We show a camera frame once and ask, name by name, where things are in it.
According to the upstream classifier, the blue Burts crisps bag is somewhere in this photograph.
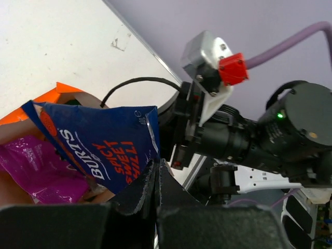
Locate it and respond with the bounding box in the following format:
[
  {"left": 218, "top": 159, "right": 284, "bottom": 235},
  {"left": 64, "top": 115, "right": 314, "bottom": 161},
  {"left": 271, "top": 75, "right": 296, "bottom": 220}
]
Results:
[{"left": 22, "top": 101, "right": 160, "bottom": 194}]

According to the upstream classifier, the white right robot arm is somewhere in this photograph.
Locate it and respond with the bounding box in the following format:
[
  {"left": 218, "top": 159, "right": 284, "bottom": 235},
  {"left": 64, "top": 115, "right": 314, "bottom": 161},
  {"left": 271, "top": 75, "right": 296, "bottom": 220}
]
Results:
[{"left": 158, "top": 80, "right": 331, "bottom": 203}]

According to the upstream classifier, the green snack bag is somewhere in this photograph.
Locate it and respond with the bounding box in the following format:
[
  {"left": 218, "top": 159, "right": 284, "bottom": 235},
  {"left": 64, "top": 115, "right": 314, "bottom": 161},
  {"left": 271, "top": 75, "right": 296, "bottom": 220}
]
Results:
[{"left": 65, "top": 99, "right": 81, "bottom": 105}]

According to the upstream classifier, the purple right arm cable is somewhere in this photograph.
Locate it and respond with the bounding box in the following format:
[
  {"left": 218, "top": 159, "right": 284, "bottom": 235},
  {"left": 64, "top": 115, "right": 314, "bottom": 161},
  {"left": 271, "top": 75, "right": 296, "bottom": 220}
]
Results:
[{"left": 244, "top": 21, "right": 332, "bottom": 70}]

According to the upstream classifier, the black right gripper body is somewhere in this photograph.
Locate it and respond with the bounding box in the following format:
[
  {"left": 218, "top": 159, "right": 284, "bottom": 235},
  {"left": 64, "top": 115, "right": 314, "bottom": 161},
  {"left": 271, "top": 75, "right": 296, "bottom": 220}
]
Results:
[{"left": 158, "top": 82, "right": 251, "bottom": 169}]

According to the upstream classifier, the purple snack bag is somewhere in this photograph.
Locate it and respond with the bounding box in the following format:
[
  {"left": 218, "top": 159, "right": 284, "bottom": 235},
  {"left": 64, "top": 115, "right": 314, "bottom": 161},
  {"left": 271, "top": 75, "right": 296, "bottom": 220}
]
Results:
[{"left": 1, "top": 135, "right": 89, "bottom": 204}]

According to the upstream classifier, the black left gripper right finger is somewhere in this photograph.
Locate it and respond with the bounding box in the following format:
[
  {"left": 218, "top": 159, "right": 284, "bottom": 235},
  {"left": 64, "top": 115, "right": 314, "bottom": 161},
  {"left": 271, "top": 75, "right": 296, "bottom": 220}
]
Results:
[{"left": 155, "top": 160, "right": 288, "bottom": 248}]

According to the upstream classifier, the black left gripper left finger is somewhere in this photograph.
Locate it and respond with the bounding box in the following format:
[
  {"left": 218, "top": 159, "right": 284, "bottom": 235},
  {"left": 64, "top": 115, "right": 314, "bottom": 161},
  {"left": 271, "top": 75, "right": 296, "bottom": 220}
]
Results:
[{"left": 1, "top": 161, "right": 157, "bottom": 248}]

